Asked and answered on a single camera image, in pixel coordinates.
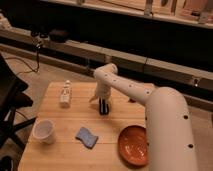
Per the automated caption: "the black striped eraser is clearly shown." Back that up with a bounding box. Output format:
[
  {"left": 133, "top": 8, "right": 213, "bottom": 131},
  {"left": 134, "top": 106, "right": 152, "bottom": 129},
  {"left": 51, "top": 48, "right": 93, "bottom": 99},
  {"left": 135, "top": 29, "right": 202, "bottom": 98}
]
[{"left": 99, "top": 99, "right": 109, "bottom": 115}]

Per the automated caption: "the orange ceramic bowl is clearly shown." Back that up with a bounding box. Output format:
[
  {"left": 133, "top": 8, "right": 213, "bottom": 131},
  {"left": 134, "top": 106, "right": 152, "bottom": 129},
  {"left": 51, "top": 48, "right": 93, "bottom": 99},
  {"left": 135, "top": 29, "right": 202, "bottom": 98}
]
[{"left": 118, "top": 125, "right": 148, "bottom": 167}]

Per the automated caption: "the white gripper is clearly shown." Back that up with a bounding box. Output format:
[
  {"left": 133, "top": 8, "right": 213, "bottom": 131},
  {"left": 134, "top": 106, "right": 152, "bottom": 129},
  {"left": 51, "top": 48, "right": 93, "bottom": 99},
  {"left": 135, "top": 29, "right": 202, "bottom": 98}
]
[{"left": 89, "top": 81, "right": 111, "bottom": 111}]

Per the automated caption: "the small white bottle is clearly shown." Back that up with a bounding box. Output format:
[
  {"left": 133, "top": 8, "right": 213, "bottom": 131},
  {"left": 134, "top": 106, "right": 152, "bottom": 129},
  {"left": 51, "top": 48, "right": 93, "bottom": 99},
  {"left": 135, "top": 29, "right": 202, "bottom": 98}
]
[{"left": 59, "top": 80, "right": 71, "bottom": 107}]

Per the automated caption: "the black office chair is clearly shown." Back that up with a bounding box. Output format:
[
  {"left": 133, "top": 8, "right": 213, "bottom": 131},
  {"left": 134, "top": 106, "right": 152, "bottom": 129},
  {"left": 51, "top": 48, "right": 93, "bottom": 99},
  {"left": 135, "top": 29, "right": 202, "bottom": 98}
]
[{"left": 0, "top": 54, "right": 35, "bottom": 149}]

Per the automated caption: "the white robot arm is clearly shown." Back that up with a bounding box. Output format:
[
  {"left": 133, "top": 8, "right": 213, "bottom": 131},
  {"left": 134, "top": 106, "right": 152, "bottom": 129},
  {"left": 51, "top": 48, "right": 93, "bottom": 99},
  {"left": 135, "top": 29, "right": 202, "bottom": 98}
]
[{"left": 92, "top": 63, "right": 199, "bottom": 171}]

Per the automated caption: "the black cable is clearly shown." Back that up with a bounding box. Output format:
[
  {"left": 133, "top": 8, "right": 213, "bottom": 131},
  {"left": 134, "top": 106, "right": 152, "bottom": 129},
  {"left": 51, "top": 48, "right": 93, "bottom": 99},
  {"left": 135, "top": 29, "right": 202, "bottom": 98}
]
[{"left": 4, "top": 43, "right": 42, "bottom": 76}]

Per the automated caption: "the blue sponge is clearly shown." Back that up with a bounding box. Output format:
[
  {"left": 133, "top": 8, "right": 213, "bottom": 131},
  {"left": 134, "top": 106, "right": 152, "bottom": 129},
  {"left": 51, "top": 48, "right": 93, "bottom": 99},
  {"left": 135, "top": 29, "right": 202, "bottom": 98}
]
[{"left": 75, "top": 127, "right": 98, "bottom": 149}]

